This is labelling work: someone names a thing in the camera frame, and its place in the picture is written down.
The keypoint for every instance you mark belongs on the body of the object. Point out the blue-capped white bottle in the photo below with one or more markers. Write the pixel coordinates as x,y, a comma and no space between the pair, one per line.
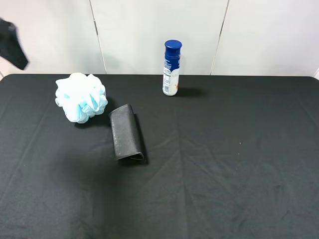
171,67

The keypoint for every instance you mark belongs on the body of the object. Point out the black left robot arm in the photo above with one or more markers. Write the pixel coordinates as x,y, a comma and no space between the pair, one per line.
10,48

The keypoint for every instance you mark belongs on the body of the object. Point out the black tablecloth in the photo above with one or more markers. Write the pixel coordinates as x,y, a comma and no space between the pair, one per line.
228,157

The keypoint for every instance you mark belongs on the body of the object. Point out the black leather glasses case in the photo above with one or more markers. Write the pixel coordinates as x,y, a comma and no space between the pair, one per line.
127,143

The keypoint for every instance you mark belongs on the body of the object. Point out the blue white bath loofah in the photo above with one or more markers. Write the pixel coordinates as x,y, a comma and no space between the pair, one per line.
81,97

